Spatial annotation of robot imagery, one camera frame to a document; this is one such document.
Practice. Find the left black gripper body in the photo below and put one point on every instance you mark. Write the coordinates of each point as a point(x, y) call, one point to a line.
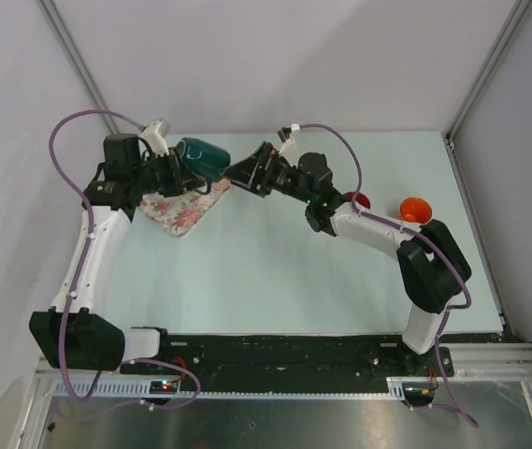
point(162, 175)

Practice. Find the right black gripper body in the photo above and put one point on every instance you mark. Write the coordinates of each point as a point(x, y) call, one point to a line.
point(277, 178)

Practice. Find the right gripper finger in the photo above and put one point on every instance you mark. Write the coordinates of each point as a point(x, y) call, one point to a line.
point(246, 174)
point(264, 152)

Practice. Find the green mug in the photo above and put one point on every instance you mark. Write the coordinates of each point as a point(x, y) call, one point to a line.
point(205, 160)

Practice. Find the red mug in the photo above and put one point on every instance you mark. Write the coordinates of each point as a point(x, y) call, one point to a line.
point(360, 198)

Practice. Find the orange mug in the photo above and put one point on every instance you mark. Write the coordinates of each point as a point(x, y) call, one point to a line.
point(415, 210)

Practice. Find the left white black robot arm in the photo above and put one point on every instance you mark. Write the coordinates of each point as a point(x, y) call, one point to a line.
point(73, 332)

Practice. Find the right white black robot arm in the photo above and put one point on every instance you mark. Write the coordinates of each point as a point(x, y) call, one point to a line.
point(432, 266)

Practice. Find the floral serving tray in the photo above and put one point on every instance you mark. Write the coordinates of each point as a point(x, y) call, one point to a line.
point(178, 215)

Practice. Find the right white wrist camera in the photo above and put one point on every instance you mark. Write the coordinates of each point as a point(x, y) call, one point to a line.
point(286, 135)

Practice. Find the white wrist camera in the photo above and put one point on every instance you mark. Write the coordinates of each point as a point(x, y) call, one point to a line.
point(286, 135)
point(155, 135)

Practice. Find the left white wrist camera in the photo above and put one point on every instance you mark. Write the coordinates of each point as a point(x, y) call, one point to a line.
point(155, 135)

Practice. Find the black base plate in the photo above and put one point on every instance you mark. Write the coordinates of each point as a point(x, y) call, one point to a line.
point(293, 364)

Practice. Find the left aluminium corner post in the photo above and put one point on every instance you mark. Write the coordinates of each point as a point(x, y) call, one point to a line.
point(71, 51)

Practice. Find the aluminium corner post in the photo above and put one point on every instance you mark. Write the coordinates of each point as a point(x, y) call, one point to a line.
point(71, 51)
point(495, 56)

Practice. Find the white slotted cable duct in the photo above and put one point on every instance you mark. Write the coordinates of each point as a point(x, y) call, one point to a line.
point(165, 389)

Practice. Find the aluminium frame rail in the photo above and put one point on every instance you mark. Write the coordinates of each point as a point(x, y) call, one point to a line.
point(505, 362)

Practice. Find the right aluminium corner post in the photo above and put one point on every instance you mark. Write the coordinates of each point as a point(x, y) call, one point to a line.
point(495, 56)

